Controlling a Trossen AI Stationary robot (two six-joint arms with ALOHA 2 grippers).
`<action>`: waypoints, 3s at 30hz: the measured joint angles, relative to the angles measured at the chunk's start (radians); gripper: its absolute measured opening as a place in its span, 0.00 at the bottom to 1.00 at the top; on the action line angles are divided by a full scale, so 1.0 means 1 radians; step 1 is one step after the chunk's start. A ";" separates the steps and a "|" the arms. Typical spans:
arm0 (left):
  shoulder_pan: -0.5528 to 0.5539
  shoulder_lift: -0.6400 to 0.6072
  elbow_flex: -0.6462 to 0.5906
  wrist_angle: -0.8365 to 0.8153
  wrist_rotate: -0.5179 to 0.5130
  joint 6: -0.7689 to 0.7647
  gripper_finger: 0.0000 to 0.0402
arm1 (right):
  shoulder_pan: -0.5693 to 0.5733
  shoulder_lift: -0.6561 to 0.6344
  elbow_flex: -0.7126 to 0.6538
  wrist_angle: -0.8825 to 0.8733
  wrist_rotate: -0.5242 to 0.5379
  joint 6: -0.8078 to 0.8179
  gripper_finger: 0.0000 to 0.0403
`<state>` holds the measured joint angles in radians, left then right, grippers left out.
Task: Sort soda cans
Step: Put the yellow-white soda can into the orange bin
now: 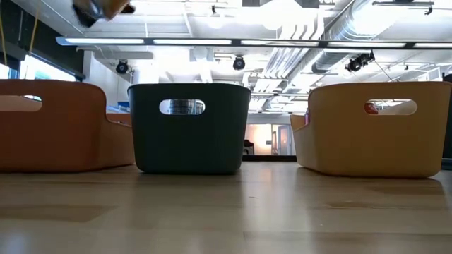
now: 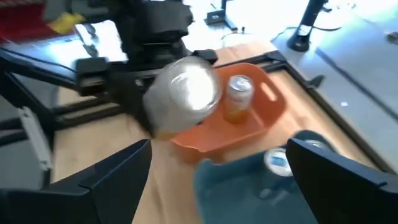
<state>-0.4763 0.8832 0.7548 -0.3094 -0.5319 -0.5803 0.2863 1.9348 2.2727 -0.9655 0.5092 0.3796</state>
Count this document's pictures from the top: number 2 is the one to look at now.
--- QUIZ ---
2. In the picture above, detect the white and orange soda can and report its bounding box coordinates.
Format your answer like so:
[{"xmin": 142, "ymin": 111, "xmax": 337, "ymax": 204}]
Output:
[
  {"xmin": 222, "ymin": 74, "xmax": 256, "ymax": 124},
  {"xmin": 142, "ymin": 55, "xmax": 223, "ymax": 141}
]

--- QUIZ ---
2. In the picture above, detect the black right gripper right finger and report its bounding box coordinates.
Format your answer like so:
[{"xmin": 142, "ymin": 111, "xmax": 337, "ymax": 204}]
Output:
[{"xmin": 285, "ymin": 138, "xmax": 398, "ymax": 224}]

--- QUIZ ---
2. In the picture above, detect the grey metal bracket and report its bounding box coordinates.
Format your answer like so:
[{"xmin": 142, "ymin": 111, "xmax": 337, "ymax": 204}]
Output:
[{"xmin": 17, "ymin": 106, "xmax": 54, "ymax": 189}]

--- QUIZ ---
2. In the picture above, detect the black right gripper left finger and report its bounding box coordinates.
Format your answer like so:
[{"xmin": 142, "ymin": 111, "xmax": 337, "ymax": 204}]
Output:
[{"xmin": 0, "ymin": 139, "xmax": 152, "ymax": 224}]

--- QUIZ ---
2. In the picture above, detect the black floor cable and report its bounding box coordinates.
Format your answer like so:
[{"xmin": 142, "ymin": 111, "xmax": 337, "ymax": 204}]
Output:
[{"xmin": 270, "ymin": 26, "xmax": 343, "ymax": 43}]

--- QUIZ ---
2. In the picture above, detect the red object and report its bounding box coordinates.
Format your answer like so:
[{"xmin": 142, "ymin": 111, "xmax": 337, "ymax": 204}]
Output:
[{"xmin": 0, "ymin": 2, "xmax": 60, "ymax": 40}]

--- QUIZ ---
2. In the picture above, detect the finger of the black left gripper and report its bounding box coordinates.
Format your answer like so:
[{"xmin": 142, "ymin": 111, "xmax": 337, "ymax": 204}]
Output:
[{"xmin": 119, "ymin": 99, "xmax": 155, "ymax": 138}]

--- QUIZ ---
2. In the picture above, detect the yellow object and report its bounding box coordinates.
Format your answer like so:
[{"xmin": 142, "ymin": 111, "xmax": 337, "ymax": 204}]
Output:
[{"xmin": 48, "ymin": 11, "xmax": 86, "ymax": 35}]

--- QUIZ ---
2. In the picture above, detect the orange plastic bin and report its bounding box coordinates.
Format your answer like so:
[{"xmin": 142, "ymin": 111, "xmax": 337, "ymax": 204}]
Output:
[{"xmin": 170, "ymin": 62, "xmax": 287, "ymax": 164}]

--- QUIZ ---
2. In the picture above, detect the black round-base stand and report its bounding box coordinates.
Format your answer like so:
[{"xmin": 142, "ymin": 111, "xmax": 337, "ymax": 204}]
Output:
[{"xmin": 285, "ymin": 0, "xmax": 330, "ymax": 53}]

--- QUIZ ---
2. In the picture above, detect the blue soda can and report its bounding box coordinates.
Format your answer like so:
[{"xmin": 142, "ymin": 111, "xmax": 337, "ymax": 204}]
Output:
[{"xmin": 263, "ymin": 147, "xmax": 295, "ymax": 177}]

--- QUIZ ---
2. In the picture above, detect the black flat-base stand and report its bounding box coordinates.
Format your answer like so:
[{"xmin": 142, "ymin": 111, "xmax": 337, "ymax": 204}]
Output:
[{"xmin": 204, "ymin": 0, "xmax": 239, "ymax": 31}]

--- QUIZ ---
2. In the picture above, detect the dark teal plastic bin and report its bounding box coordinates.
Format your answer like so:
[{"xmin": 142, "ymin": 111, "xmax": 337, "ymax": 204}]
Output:
[{"xmin": 193, "ymin": 129, "xmax": 340, "ymax": 224}]

